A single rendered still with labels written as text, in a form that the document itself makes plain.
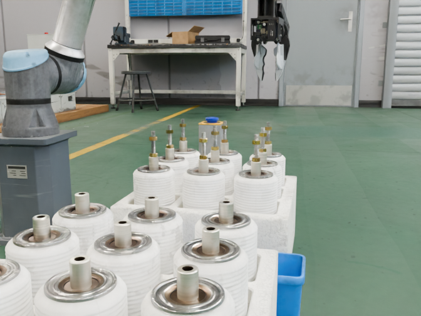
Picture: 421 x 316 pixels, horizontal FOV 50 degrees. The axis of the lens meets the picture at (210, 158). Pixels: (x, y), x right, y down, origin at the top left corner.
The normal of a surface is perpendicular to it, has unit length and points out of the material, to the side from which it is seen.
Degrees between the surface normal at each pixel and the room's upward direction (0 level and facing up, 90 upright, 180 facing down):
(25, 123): 72
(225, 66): 90
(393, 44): 90
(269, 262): 0
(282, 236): 90
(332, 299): 0
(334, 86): 90
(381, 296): 0
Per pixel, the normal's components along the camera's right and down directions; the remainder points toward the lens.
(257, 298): 0.00, -0.98
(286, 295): -0.22, 0.22
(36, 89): 0.67, 0.15
